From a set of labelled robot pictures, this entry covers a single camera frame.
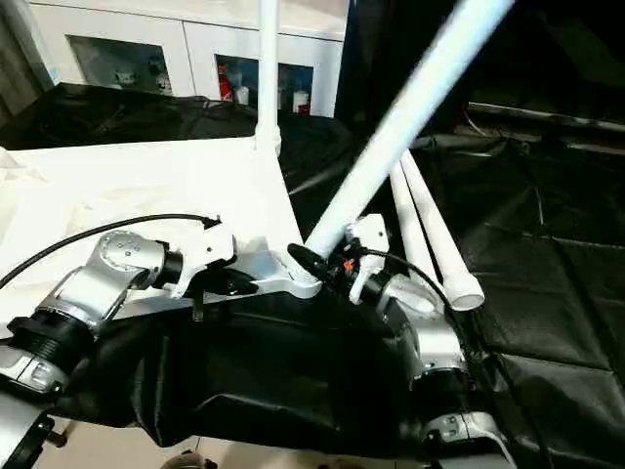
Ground silver metal bar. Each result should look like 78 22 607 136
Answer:
467 101 625 144

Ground large black box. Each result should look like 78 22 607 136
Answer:
340 0 479 134

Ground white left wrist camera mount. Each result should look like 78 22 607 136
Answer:
167 213 239 299

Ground white glass-door cabinet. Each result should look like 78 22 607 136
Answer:
28 0 346 118

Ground white pole teal bands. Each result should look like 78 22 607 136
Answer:
26 9 63 88

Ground red package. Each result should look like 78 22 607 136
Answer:
218 62 233 102

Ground grey curtain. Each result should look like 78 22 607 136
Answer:
0 0 48 121

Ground white plastic table top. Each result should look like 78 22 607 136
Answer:
0 136 324 346

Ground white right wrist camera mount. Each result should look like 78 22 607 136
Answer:
343 212 391 305

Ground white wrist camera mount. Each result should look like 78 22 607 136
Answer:
343 212 391 305
167 213 239 299

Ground black work mat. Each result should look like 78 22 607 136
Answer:
0 80 625 460

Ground dark robot left foot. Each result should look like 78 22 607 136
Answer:
163 448 217 469

